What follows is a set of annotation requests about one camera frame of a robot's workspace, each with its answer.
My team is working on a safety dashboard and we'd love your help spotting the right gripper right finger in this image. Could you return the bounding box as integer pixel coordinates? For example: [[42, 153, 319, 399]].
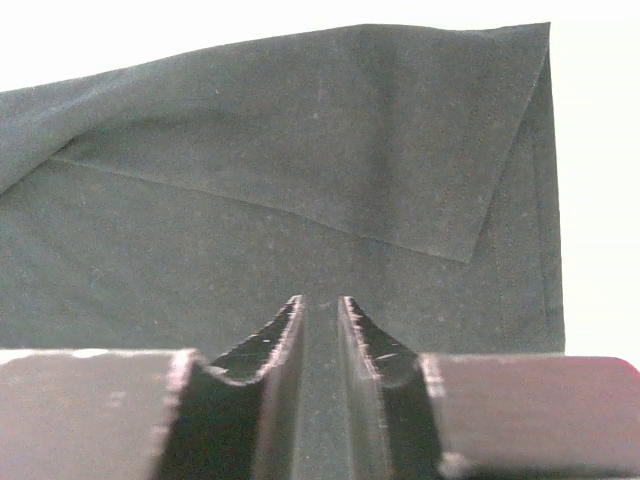
[[338, 297, 639, 479]]

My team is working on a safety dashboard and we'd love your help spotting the black t shirt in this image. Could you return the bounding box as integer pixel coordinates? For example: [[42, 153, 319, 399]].
[[1, 24, 565, 479]]

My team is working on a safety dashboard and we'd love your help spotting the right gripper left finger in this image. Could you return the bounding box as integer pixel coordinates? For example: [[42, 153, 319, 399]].
[[1, 295, 305, 479]]

